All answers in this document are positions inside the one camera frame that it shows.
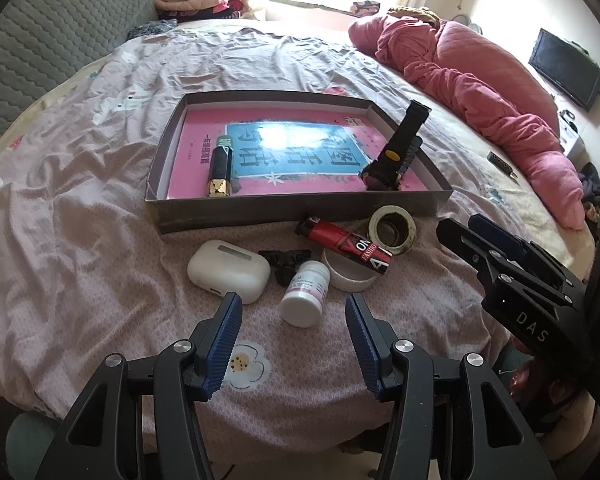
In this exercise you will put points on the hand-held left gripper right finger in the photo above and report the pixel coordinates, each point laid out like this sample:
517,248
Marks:
362,345

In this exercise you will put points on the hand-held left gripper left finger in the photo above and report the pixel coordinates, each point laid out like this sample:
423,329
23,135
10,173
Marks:
225,345

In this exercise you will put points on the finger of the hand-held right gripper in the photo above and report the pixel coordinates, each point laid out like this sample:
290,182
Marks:
460,242
495,240

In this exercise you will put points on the white earbuds case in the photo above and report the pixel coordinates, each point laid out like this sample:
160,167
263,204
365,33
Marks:
225,270

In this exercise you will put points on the white pill bottle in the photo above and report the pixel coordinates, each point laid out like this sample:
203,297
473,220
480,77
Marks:
302,300

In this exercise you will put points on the red and black lighter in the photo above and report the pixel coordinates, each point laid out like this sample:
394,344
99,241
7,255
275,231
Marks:
340,240

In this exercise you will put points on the black and yellow wristwatch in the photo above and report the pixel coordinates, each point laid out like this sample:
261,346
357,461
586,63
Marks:
402,135

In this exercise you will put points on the grey cardboard box tray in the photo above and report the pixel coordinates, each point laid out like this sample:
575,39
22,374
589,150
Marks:
280,212

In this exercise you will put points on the roll of tape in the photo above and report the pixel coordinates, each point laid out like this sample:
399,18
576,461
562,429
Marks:
410,237

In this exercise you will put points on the white round lid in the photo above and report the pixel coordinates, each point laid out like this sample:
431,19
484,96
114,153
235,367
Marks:
347,281

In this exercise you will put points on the small dark key fob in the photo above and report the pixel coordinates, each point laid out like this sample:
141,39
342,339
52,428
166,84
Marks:
500,162

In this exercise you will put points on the black hair clip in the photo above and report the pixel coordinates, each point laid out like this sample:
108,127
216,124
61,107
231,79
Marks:
285,260

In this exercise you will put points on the white cabinet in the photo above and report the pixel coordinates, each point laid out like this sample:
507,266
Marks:
572,142

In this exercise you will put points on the pink quilt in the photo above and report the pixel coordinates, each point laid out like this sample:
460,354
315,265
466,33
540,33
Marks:
480,60

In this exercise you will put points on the pink and blue book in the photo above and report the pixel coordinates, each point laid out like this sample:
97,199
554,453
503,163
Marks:
300,155

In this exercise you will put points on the black flat screen television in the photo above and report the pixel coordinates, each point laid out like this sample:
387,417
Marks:
565,67

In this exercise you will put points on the pink printed bed sheet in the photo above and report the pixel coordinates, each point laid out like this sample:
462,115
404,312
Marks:
80,210

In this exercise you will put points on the yellow knitted cloth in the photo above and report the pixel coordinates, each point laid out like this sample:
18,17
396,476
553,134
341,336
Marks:
415,14

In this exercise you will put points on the dark patterned box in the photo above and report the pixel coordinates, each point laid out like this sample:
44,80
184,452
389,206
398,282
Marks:
364,8

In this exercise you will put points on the dark patterned cloth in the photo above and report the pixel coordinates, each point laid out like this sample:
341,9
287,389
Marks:
152,29

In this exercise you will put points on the grey quilted headboard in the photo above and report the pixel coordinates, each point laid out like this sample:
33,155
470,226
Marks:
55,35

